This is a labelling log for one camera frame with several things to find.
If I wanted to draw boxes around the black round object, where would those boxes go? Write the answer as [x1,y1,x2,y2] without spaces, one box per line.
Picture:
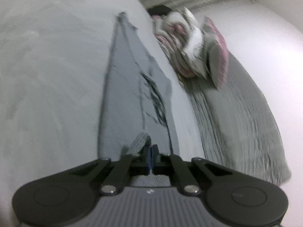
[147,5,173,17]

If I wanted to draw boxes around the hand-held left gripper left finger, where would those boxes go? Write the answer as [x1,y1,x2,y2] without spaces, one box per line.
[63,144,152,195]

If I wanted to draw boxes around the grey knit sweater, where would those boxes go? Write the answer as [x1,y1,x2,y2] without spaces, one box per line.
[97,11,180,187]

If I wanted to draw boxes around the pink pillow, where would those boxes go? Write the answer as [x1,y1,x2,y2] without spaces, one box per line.
[202,16,229,90]

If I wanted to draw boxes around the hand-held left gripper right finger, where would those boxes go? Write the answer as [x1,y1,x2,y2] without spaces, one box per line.
[153,144,233,195]

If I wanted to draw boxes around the light grey bed sheet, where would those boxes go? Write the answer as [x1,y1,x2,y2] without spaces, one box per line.
[0,0,206,227]

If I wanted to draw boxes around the grey quilted bedcover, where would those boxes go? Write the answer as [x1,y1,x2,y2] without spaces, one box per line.
[180,52,292,187]

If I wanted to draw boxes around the folded white pink quilt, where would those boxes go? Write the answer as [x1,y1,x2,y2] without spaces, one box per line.
[181,7,211,81]

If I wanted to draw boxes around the folded pink grey quilt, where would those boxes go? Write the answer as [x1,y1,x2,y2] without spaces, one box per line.
[151,14,201,78]

